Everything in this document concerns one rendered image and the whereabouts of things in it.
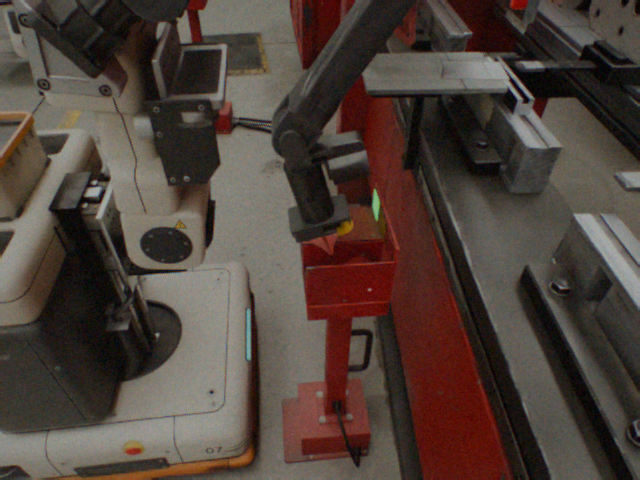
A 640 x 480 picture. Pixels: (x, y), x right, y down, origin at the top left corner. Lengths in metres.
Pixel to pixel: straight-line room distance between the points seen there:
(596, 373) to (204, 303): 1.10
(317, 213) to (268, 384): 0.95
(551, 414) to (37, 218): 0.91
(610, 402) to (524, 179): 0.42
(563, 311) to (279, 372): 1.11
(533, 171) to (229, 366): 0.89
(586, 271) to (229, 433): 0.89
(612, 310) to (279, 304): 1.31
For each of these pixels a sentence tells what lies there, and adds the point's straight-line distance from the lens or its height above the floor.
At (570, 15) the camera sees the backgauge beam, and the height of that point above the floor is 0.98.
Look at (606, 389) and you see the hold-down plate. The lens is 0.62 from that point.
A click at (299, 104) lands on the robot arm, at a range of 0.63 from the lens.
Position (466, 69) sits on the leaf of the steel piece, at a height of 1.00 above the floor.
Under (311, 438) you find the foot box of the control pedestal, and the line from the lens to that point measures 1.36.
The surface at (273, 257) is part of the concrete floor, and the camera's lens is 1.96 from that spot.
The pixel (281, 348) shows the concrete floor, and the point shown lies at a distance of 1.65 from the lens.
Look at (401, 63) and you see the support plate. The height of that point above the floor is 1.00.
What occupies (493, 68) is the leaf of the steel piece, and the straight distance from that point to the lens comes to 1.04.
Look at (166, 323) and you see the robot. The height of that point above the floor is 0.27.
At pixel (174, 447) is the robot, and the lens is 1.28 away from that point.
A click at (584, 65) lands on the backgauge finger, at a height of 1.00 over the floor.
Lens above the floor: 1.37
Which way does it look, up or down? 43 degrees down
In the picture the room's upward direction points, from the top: straight up
